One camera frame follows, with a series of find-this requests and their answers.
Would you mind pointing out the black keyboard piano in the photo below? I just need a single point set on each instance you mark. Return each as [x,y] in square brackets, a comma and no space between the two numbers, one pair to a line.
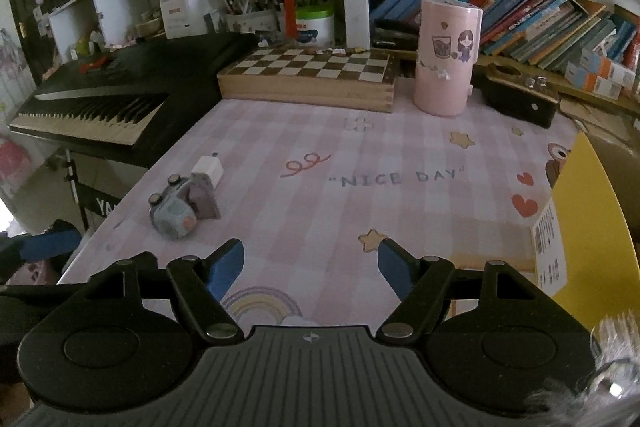
[150,67]

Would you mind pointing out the grey fluffy fabric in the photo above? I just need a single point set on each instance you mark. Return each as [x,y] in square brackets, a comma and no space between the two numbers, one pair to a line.
[605,372]

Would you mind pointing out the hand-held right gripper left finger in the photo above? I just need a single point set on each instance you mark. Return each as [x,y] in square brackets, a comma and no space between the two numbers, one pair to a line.
[225,269]

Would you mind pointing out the white jar green lid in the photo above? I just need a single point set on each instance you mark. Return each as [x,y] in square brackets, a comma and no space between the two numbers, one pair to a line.
[315,29]

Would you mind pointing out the orange white small box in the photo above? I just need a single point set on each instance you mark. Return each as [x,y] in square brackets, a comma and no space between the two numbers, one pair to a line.
[590,82]
[612,64]

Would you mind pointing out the wooden chessboard box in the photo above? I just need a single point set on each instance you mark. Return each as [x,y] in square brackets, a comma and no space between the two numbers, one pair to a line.
[300,92]

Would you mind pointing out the desktop with pink checked tablecloth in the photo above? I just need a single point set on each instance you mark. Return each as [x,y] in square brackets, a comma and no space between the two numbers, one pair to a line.
[400,207]

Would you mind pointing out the white box red label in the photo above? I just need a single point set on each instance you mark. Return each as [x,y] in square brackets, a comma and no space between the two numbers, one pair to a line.
[180,19]

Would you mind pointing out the black keyboard stand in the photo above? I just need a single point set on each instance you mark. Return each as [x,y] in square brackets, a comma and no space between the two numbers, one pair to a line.
[95,202]

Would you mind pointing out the row of books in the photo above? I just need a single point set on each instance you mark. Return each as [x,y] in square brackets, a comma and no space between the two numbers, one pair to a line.
[525,17]

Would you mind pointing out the grey blue toy car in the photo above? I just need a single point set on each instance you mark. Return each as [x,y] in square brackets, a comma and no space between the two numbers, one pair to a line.
[172,214]

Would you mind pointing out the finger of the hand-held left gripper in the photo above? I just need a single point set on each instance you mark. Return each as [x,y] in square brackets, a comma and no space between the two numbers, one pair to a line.
[45,292]
[52,244]

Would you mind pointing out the orange bottle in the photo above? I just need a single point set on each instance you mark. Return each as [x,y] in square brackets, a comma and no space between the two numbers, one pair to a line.
[289,12]

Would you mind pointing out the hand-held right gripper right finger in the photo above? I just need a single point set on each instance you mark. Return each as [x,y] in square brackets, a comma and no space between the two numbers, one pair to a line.
[395,269]

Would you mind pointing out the white charger plug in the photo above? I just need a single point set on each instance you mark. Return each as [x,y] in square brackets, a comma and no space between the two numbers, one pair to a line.
[207,169]

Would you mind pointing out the yellow cardboard box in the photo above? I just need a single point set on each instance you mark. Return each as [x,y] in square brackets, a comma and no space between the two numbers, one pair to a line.
[595,232]

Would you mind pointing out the pink cylinder container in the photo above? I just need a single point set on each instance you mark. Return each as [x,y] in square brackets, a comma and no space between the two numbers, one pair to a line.
[445,82]

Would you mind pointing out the pen holder with pens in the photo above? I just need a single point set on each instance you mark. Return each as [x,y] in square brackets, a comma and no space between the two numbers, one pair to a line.
[250,19]

